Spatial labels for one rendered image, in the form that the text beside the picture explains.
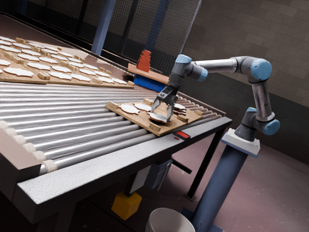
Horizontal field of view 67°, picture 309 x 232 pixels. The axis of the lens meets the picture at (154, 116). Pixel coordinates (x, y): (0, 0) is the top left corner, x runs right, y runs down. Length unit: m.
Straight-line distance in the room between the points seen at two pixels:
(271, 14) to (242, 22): 0.65
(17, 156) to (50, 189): 0.12
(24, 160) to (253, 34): 6.22
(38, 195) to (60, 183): 0.07
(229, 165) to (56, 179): 1.41
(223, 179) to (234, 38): 5.04
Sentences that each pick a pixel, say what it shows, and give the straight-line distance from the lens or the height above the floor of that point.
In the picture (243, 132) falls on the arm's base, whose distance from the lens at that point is 1.80.
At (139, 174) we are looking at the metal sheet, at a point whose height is 0.82.
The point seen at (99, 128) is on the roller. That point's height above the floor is 0.91.
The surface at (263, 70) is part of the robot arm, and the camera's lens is 1.49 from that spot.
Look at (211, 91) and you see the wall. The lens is 6.51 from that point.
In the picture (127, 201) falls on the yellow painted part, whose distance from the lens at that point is 1.01.
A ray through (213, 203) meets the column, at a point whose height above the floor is 0.36.
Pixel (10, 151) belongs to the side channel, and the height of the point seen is 0.95.
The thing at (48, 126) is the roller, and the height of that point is 0.92.
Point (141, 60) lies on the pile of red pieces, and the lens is 2.42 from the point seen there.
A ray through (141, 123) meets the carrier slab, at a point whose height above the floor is 0.94.
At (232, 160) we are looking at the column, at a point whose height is 0.74.
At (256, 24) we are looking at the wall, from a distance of 6.59.
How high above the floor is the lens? 1.31
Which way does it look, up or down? 16 degrees down
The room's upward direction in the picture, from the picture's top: 21 degrees clockwise
